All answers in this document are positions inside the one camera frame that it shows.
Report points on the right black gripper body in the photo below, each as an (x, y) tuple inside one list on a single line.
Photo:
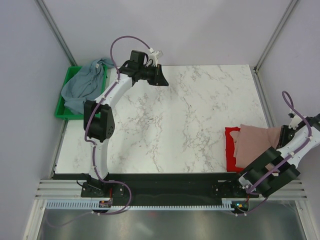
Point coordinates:
[(286, 135)]

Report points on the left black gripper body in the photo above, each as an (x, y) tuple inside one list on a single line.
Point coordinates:
[(151, 74)]

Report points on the pink t shirt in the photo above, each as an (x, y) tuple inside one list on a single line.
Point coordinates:
[(252, 141)]

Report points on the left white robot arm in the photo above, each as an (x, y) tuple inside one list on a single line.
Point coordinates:
[(98, 118)]

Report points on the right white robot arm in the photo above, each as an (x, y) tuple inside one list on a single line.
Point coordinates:
[(275, 168)]

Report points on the folded red t shirt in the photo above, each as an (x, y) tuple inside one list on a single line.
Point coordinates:
[(230, 149)]

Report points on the grey-blue t shirt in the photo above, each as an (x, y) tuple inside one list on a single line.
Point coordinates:
[(86, 84)]

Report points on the green plastic bin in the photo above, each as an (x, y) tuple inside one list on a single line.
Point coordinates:
[(61, 112)]

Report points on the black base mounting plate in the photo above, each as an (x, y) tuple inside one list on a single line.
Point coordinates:
[(172, 188)]

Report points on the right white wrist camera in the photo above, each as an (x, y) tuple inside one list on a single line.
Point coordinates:
[(295, 120)]

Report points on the right aluminium corner post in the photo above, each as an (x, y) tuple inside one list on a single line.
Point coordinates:
[(276, 33)]

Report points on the aluminium corner post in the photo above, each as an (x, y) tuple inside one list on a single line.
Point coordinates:
[(276, 33), (55, 30)]

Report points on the aluminium rail frame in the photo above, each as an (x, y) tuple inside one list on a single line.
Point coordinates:
[(69, 186)]

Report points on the right white cable duct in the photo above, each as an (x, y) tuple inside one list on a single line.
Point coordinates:
[(222, 205)]

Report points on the white cable duct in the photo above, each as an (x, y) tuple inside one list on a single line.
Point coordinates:
[(77, 204), (222, 205)]

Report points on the left aluminium corner post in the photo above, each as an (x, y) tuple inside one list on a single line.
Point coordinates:
[(55, 30)]

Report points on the left white cable duct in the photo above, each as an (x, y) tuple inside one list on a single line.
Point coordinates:
[(77, 204)]

